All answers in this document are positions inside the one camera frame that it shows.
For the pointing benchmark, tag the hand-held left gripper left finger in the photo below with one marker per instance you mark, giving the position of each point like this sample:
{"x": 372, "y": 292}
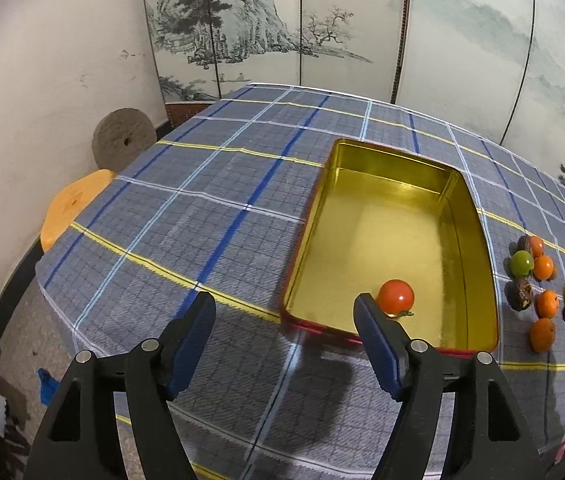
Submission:
{"x": 192, "y": 345}

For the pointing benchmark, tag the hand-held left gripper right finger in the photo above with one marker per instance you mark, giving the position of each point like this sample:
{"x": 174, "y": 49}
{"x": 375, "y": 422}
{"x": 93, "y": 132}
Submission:
{"x": 380, "y": 350}

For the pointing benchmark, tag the small orange tangerine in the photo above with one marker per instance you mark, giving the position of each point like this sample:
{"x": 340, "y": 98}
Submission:
{"x": 547, "y": 304}
{"x": 544, "y": 267}
{"x": 542, "y": 335}

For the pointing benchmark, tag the orange-red tomato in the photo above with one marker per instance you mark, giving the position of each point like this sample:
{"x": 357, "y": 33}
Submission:
{"x": 396, "y": 298}
{"x": 537, "y": 247}

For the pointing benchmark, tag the gold and red tin box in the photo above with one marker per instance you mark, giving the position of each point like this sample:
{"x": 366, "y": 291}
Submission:
{"x": 387, "y": 220}

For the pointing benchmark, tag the dark brown water chestnut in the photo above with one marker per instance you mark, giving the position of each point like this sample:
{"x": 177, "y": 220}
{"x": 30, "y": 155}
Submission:
{"x": 518, "y": 296}
{"x": 522, "y": 243}

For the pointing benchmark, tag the blue plaid tablecloth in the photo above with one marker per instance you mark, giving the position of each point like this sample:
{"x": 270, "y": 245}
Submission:
{"x": 187, "y": 220}

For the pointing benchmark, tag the blue tape scrap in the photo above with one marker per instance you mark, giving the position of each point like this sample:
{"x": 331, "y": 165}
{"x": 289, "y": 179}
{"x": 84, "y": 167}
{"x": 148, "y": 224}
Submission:
{"x": 46, "y": 385}

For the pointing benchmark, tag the orange wooden stool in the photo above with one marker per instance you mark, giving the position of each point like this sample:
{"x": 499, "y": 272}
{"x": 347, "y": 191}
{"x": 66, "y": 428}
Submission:
{"x": 70, "y": 205}

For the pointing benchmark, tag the round grey millstone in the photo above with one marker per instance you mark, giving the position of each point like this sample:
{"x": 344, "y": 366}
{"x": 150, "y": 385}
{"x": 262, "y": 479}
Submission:
{"x": 122, "y": 135}

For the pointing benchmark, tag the painted landscape folding screen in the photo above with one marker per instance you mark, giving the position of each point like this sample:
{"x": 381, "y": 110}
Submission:
{"x": 462, "y": 35}

